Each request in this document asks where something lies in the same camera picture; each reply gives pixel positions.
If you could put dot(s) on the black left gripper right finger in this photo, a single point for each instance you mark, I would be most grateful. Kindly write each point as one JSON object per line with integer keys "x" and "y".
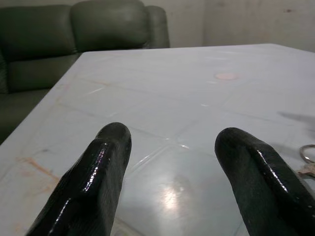
{"x": 258, "y": 182}

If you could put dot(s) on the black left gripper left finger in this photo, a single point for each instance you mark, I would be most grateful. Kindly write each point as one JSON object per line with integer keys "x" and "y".
{"x": 98, "y": 177}

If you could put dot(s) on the dark green leather sofa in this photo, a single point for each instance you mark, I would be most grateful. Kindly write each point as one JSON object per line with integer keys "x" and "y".
{"x": 98, "y": 24}

